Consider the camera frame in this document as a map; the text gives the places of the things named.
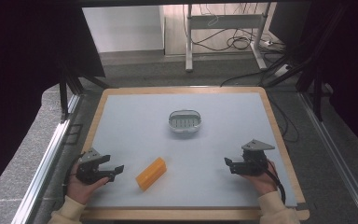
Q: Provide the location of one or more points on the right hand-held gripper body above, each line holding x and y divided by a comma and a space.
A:
254, 159

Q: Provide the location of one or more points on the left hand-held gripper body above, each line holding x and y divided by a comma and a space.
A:
88, 168

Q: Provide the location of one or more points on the grey oval soap dish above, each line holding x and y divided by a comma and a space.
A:
185, 121

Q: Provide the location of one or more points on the person's left hand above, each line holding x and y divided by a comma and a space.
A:
81, 188

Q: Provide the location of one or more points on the person's right hand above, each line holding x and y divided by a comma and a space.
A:
263, 181

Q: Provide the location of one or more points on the black metal stand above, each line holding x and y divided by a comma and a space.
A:
313, 68
66, 90

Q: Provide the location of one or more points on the white power strip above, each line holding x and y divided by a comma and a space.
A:
282, 70

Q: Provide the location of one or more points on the black curtain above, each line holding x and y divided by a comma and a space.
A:
28, 77
345, 62

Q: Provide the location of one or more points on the white cabinet panel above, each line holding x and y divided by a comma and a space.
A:
122, 29

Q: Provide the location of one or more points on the aluminium rail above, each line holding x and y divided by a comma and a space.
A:
338, 155
43, 168

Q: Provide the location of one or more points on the white metal desk frame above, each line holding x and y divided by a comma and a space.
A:
222, 28

